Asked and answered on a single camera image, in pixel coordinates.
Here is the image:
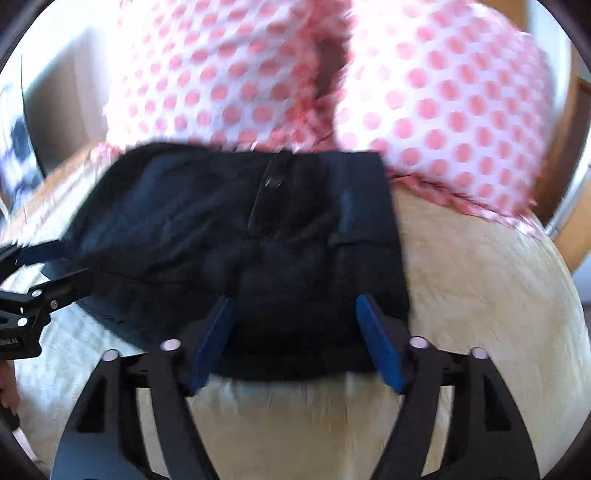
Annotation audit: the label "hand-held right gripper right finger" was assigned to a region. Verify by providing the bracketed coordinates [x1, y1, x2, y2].
[355, 293, 541, 480]

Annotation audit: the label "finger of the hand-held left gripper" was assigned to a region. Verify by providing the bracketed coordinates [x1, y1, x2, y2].
[0, 239, 65, 278]
[25, 267, 90, 311]

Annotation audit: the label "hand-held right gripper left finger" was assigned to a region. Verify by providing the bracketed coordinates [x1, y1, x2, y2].
[50, 295, 238, 480]

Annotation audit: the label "black pants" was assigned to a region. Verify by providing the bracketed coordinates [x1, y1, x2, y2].
[60, 141, 411, 383]

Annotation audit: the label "person's left hand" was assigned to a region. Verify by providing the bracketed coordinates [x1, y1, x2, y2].
[0, 360, 24, 439]

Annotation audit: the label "cream floral bedspread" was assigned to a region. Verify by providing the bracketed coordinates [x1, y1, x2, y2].
[0, 143, 583, 480]

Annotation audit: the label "pink polka dot pillow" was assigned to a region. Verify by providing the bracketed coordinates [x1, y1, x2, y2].
[104, 0, 352, 154]
[332, 0, 556, 241]

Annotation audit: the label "wooden headboard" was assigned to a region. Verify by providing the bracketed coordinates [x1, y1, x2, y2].
[504, 0, 532, 32]

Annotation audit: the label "wooden door frame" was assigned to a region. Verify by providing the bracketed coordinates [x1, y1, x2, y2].
[531, 69, 591, 274]

